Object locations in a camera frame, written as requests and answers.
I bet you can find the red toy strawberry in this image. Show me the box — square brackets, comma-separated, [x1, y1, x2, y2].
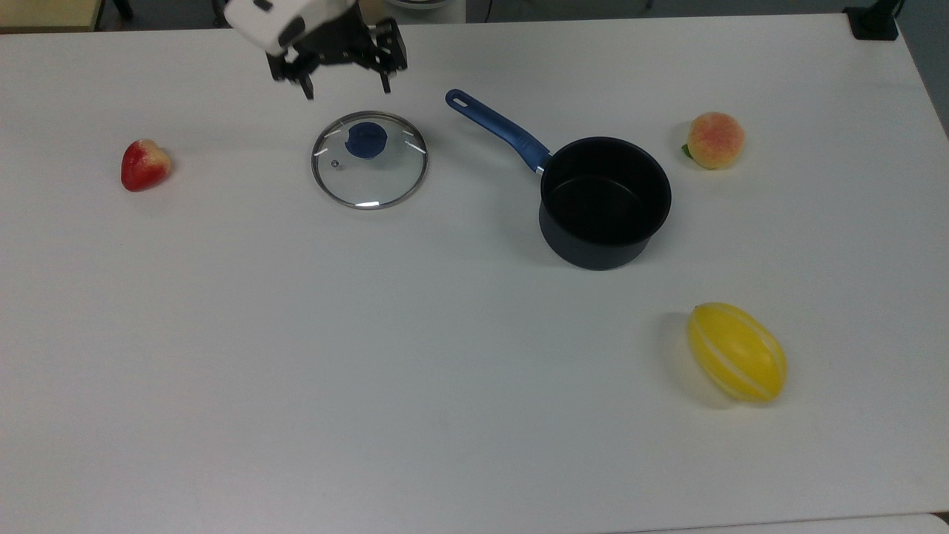
[121, 139, 172, 193]

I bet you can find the yellow toy melon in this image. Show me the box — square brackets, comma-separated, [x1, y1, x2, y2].
[687, 302, 788, 403]

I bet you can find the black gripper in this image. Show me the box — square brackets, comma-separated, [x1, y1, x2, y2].
[267, 4, 409, 102]

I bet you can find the dark blue saucepan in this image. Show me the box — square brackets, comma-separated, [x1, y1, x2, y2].
[445, 88, 672, 271]

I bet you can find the glass lid with blue knob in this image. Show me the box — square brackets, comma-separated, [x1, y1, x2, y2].
[311, 111, 429, 211]

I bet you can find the tan wooden board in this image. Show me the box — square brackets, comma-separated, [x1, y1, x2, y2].
[0, 0, 103, 32]

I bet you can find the orange toy peach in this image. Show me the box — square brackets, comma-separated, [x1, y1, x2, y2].
[682, 111, 746, 171]

